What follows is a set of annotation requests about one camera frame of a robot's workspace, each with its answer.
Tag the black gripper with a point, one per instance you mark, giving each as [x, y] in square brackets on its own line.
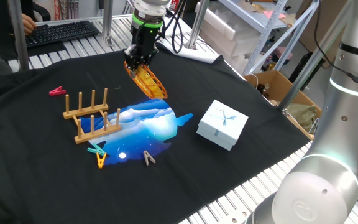
[143, 43]

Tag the yellow orange woven dish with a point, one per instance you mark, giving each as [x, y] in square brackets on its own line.
[151, 84]

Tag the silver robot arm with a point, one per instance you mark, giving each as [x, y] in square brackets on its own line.
[346, 130]

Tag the wooden dish rack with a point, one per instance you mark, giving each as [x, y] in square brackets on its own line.
[85, 110]

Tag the bare person hand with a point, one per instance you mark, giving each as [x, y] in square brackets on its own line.
[29, 23]

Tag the white cloth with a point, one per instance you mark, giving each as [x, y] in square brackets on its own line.
[197, 56]

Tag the black keyboard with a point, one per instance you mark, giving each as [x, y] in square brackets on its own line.
[61, 32]

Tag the pink clothespin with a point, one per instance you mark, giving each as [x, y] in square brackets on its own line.
[57, 91]

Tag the white foam box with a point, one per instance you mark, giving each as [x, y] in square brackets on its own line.
[219, 34]

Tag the beige clothespin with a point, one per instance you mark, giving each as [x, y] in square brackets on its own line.
[148, 157]

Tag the teal clothespin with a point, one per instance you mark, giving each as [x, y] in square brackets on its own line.
[96, 150]

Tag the orange clothespin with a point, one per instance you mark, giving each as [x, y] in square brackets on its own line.
[101, 160]

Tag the light blue gift box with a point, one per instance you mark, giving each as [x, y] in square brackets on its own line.
[222, 124]

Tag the grey metal shelving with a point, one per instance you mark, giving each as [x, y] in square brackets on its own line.
[250, 21]

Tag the black cloth with blue print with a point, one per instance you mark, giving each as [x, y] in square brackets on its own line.
[42, 171]

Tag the brown cardboard box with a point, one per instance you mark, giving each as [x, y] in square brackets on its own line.
[278, 84]

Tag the olive cloth bag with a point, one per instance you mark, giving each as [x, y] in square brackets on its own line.
[303, 116]

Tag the aluminium frame post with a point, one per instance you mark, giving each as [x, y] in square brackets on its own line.
[197, 25]
[107, 21]
[309, 65]
[19, 37]

